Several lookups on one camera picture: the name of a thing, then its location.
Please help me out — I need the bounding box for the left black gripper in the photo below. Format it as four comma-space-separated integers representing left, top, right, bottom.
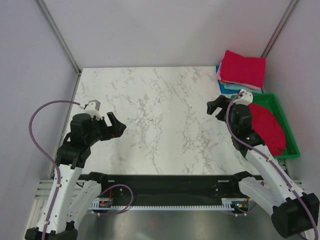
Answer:
85, 111, 126, 146

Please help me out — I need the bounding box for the red t shirt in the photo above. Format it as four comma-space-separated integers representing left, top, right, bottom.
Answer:
220, 50, 266, 88
248, 103, 287, 156

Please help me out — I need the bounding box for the green plastic tray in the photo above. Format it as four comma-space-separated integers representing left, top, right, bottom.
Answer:
223, 93, 300, 159

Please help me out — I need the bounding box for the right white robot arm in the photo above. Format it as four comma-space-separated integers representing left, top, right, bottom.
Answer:
206, 91, 320, 240

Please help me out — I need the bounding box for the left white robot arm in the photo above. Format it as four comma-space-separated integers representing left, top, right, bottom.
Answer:
24, 111, 126, 240

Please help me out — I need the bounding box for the folded blue t shirt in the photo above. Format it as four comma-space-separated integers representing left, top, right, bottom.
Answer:
215, 64, 263, 95

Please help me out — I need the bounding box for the folded teal t shirt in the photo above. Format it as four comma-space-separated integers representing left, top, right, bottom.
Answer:
221, 82, 262, 94

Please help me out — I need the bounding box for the folded pink t shirt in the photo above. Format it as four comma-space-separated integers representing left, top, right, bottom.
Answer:
216, 65, 261, 90

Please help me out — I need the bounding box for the crumpled red t shirt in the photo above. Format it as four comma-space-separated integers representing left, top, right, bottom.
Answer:
248, 103, 287, 156

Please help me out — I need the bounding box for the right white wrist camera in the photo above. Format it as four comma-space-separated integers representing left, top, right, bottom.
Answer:
234, 89, 254, 106

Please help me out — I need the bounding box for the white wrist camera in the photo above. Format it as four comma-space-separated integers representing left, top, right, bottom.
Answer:
234, 89, 254, 106
79, 99, 103, 120

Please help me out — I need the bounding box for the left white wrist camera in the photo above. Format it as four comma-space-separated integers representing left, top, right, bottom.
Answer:
79, 99, 103, 120

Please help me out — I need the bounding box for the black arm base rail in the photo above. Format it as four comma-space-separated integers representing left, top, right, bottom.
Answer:
79, 172, 247, 206

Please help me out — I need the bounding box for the white slotted cable duct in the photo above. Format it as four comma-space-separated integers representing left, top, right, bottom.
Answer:
88, 198, 247, 211

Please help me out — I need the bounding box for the right aluminium frame post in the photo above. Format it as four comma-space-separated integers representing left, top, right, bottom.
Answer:
260, 0, 301, 59

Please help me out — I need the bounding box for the aluminium frame post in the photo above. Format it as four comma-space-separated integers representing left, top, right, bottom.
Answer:
34, 0, 83, 76
260, 0, 301, 59

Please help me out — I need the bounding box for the left aluminium frame post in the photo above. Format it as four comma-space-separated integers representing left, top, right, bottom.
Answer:
34, 0, 83, 76

